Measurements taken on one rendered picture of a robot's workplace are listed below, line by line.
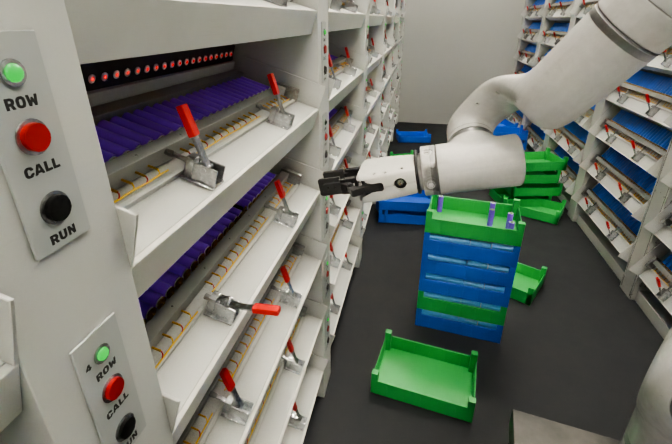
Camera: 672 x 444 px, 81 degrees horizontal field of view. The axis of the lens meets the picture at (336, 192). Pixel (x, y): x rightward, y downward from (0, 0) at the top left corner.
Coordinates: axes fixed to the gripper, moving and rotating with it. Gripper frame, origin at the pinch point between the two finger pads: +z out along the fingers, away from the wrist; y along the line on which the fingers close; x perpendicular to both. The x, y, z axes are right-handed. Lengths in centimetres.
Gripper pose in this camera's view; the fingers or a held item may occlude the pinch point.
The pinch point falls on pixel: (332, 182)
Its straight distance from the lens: 71.4
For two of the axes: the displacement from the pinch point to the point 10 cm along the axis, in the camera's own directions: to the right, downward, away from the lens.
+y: 2.0, -4.0, 9.0
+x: -2.0, -9.1, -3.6
